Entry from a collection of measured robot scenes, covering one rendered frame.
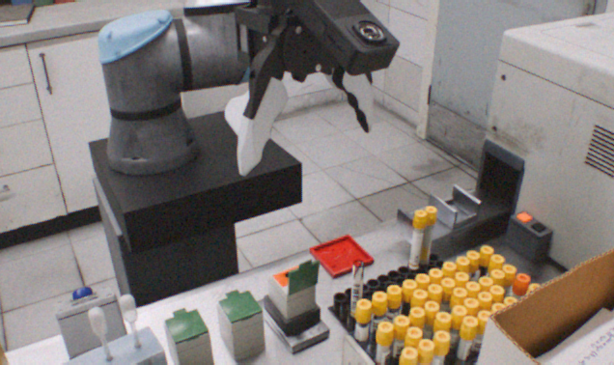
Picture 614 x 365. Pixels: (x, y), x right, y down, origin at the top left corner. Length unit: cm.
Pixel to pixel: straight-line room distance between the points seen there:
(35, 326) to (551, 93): 180
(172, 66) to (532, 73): 51
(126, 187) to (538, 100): 61
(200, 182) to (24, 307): 145
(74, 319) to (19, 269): 174
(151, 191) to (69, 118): 143
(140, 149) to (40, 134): 138
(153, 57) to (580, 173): 62
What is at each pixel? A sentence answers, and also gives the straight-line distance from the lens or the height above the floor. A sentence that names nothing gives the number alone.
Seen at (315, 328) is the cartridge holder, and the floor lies 89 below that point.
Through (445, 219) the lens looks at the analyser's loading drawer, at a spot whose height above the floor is 92.
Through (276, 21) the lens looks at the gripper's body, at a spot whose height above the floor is 126.
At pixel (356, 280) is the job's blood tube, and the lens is 66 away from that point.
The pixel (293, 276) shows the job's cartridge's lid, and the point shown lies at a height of 98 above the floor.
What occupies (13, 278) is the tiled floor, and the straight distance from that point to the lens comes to 237.
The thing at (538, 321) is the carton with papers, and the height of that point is 97.
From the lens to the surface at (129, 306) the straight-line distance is 54.
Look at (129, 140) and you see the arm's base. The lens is 91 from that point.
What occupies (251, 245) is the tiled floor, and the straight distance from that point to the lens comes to 227.
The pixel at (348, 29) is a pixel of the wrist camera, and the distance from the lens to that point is 44.
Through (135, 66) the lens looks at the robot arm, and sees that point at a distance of 86.
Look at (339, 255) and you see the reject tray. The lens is 82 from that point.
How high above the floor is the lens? 140
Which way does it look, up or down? 31 degrees down
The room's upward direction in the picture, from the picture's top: straight up
